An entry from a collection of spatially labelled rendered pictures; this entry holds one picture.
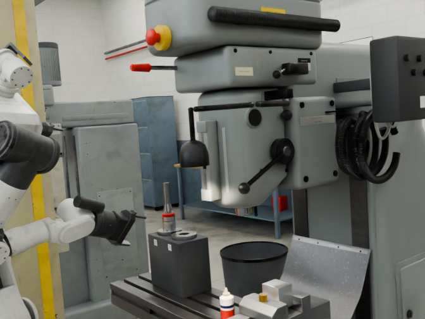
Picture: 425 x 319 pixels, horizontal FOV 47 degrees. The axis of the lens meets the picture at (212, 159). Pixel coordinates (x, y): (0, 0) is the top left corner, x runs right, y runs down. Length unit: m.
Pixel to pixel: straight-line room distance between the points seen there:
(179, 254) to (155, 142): 7.01
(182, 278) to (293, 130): 0.64
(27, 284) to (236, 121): 1.98
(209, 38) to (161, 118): 7.55
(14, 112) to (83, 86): 9.66
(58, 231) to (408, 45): 1.04
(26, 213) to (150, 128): 5.85
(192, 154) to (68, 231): 0.47
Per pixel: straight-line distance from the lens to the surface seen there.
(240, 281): 3.33
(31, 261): 2.96
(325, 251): 1.69
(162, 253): 1.76
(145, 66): 1.31
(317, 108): 1.43
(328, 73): 1.49
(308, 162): 1.40
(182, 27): 1.19
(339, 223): 1.65
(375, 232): 1.60
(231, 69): 1.21
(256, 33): 1.27
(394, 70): 1.30
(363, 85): 1.44
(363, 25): 6.24
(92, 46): 11.25
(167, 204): 1.78
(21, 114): 1.39
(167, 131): 8.76
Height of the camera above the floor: 1.56
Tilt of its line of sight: 5 degrees down
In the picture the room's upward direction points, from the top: 4 degrees counter-clockwise
